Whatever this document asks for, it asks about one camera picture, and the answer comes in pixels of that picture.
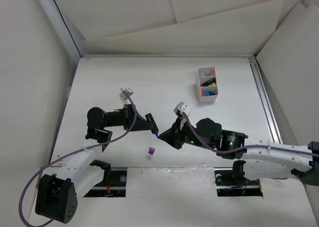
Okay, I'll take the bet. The aluminium rail right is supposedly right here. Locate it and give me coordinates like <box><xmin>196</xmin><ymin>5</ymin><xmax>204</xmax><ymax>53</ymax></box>
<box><xmin>248</xmin><ymin>56</ymin><xmax>283</xmax><ymax>144</ymax></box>

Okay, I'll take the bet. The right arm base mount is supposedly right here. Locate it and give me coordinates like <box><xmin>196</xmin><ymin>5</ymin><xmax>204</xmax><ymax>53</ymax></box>
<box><xmin>214</xmin><ymin>160</ymin><xmax>263</xmax><ymax>197</ymax></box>

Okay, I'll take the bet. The purple highlighter cap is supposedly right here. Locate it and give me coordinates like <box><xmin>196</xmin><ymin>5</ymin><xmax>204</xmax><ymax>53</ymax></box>
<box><xmin>148</xmin><ymin>147</ymin><xmax>156</xmax><ymax>155</ymax></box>

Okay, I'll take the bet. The pink cap black highlighter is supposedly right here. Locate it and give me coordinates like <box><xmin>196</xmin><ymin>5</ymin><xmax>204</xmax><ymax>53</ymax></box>
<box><xmin>200</xmin><ymin>80</ymin><xmax>214</xmax><ymax>87</ymax></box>

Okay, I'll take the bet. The pink clear pen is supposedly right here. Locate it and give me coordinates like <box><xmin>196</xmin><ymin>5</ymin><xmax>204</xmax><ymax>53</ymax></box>
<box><xmin>211</xmin><ymin>66</ymin><xmax>216</xmax><ymax>76</ymax></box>

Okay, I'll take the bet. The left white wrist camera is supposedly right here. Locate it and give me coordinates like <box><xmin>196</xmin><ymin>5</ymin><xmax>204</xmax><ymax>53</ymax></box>
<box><xmin>119</xmin><ymin>87</ymin><xmax>134</xmax><ymax>105</ymax></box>

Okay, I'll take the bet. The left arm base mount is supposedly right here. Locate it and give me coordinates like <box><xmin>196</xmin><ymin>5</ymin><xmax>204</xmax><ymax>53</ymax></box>
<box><xmin>84</xmin><ymin>160</ymin><xmax>128</xmax><ymax>198</ymax></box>

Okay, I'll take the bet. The white compartment pen holder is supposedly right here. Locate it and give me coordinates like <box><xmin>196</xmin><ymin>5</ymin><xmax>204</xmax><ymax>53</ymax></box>
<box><xmin>194</xmin><ymin>66</ymin><xmax>218</xmax><ymax>104</ymax></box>

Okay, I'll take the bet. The purple tip black highlighter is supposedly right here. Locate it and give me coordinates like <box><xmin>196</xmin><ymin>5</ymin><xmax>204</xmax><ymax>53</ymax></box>
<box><xmin>146</xmin><ymin>113</ymin><xmax>159</xmax><ymax>138</ymax></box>

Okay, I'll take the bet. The yellow cap black highlighter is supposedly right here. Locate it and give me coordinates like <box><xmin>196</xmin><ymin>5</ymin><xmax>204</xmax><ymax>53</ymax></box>
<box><xmin>200</xmin><ymin>78</ymin><xmax>216</xmax><ymax>87</ymax></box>

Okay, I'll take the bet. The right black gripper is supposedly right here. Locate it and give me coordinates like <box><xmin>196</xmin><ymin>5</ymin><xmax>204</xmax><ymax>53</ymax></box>
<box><xmin>159</xmin><ymin>117</ymin><xmax>215</xmax><ymax>151</ymax></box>

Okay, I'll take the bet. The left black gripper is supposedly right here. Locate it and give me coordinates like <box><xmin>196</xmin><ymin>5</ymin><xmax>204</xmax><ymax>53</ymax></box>
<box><xmin>103</xmin><ymin>104</ymin><xmax>153</xmax><ymax>132</ymax></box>

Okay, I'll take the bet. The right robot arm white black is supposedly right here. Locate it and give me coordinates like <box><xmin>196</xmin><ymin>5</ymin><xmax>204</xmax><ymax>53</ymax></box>
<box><xmin>159</xmin><ymin>117</ymin><xmax>319</xmax><ymax>186</ymax></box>

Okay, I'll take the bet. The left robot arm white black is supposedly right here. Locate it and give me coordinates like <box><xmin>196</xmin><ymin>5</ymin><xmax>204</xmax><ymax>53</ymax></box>
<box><xmin>35</xmin><ymin>104</ymin><xmax>158</xmax><ymax>224</ymax></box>

